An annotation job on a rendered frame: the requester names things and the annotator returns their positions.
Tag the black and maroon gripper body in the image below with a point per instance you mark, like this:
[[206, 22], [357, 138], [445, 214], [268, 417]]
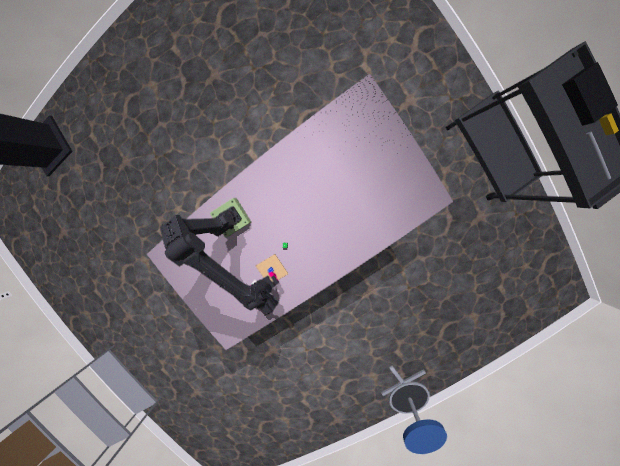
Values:
[[265, 281]]

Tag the tan mat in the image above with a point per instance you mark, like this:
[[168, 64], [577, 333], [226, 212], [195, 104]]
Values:
[[275, 263]]

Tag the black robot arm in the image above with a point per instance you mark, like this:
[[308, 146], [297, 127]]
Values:
[[183, 243]]

